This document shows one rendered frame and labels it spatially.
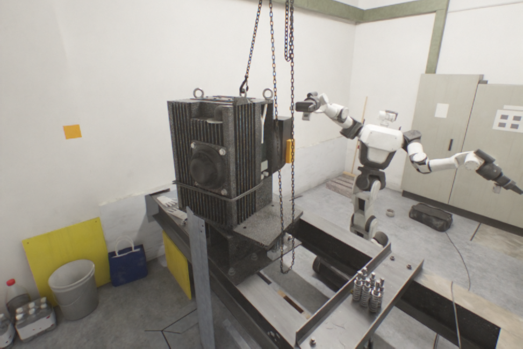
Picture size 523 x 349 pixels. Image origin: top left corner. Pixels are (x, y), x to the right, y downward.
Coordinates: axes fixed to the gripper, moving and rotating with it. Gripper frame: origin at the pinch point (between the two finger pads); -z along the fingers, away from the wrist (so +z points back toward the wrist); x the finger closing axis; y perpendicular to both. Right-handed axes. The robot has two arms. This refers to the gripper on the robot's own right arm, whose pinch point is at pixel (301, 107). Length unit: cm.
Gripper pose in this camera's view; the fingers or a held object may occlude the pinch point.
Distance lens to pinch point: 138.0
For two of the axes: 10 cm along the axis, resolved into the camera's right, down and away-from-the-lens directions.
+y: -0.4, -9.5, -3.1
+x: -8.5, -1.3, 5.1
